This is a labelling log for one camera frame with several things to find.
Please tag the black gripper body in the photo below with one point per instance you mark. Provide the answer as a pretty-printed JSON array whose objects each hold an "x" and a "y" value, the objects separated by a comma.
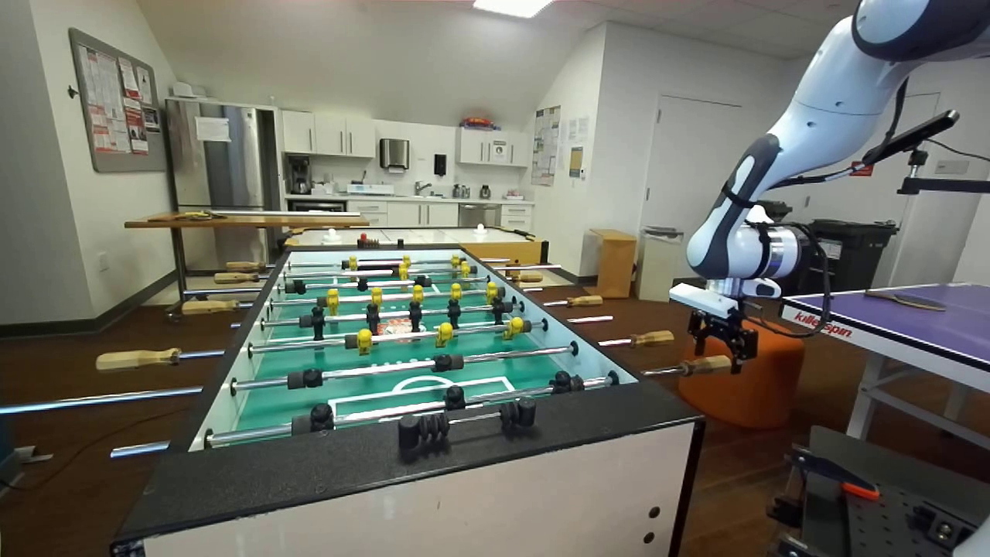
[{"x": 733, "y": 332}]

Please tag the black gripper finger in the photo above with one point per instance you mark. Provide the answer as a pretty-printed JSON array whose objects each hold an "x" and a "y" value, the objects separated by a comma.
[
  {"x": 739, "y": 359},
  {"x": 699, "y": 346}
]

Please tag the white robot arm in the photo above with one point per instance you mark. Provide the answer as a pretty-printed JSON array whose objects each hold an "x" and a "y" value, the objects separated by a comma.
[{"x": 837, "y": 105}]

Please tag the orange round stool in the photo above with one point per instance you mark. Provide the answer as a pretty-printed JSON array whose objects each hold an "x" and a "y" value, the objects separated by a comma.
[{"x": 761, "y": 393}]

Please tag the white trash bin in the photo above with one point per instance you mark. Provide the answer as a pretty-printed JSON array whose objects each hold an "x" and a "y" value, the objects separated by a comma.
[{"x": 659, "y": 263}]

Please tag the wooden box cabinet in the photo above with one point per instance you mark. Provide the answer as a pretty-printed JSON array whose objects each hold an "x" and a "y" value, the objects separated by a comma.
[{"x": 617, "y": 256}]

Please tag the black recycling bins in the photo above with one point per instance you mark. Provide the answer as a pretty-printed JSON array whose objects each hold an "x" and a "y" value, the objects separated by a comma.
[{"x": 841, "y": 256}]

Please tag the purple ping pong table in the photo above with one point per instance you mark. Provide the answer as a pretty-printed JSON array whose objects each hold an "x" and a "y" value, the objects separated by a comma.
[{"x": 933, "y": 330}]

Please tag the white door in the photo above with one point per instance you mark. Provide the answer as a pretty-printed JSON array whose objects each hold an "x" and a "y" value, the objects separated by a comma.
[{"x": 694, "y": 149}]

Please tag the foosball table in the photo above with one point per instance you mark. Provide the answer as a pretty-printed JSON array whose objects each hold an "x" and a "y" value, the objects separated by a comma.
[{"x": 571, "y": 475}]

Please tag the white kitchen cabinets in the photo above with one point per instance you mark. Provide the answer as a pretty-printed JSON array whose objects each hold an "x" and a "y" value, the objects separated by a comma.
[{"x": 406, "y": 175}]

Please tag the stainless steel refrigerator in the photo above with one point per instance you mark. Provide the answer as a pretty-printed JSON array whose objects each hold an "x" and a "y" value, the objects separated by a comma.
[{"x": 215, "y": 151}]

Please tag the wooden high table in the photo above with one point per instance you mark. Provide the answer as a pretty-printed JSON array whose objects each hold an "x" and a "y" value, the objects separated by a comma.
[{"x": 256, "y": 219}]

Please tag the bulletin board with papers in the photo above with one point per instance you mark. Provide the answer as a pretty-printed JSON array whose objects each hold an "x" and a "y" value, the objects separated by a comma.
[{"x": 118, "y": 104}]

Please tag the black clamp orange handle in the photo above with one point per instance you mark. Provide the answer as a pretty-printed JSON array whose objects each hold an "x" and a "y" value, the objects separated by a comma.
[{"x": 850, "y": 482}]

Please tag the left far wooden handle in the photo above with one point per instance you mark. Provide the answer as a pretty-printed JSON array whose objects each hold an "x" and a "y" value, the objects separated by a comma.
[{"x": 210, "y": 308}]

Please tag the left steel rod no handle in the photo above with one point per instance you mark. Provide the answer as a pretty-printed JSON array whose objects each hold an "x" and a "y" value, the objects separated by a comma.
[{"x": 98, "y": 400}]

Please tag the left near wooden handle rod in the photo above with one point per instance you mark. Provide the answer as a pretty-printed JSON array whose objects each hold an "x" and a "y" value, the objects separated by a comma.
[{"x": 130, "y": 359}]

